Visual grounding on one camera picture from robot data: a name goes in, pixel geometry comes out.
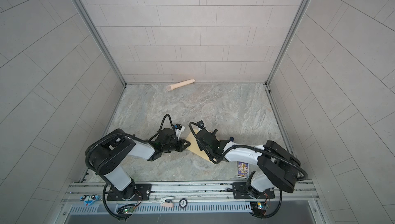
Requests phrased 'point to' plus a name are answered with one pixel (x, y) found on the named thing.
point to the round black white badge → (183, 203)
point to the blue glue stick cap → (231, 138)
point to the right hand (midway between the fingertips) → (200, 137)
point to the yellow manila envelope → (194, 147)
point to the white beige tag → (162, 202)
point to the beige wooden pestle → (172, 86)
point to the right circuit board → (258, 207)
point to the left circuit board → (127, 208)
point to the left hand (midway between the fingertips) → (193, 143)
